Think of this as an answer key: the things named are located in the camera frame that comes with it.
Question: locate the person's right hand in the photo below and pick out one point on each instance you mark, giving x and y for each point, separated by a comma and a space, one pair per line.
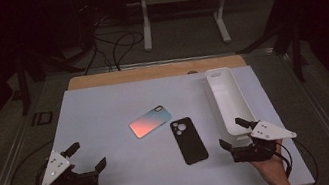
275, 168

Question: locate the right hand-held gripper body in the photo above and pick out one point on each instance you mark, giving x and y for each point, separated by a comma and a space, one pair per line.
253, 152

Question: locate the pink blue gradient phone case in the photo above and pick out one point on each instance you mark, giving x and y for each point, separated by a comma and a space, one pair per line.
150, 121

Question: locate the black rectangular floor bracket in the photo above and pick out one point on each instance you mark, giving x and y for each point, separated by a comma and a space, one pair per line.
36, 119

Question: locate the black phone case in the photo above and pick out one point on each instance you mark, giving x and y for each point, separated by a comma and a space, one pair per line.
190, 145

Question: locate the black stand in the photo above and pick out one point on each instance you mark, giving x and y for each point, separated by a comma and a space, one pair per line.
298, 60
24, 95

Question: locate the white long plastic tray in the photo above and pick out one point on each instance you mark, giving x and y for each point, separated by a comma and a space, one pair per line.
230, 101

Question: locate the dark round table grommet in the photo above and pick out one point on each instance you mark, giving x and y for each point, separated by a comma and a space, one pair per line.
192, 72

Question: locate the white table mat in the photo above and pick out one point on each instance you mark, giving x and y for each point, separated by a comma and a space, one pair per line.
121, 106

